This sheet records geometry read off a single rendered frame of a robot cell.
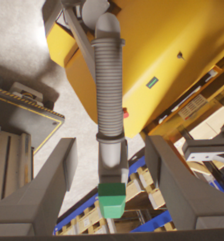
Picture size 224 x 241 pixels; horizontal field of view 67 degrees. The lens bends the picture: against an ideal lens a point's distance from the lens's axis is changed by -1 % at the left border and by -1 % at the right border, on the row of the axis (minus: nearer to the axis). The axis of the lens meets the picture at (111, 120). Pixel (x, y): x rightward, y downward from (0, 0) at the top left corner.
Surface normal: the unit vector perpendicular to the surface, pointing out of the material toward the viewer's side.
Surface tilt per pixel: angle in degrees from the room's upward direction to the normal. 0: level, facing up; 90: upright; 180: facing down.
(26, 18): 0
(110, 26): 23
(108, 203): 47
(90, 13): 0
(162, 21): 74
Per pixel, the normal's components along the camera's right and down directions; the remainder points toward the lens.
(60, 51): 0.03, 0.53
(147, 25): -0.59, -0.10
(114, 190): 0.00, -0.69
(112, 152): 0.30, 0.30
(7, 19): 0.31, 0.69
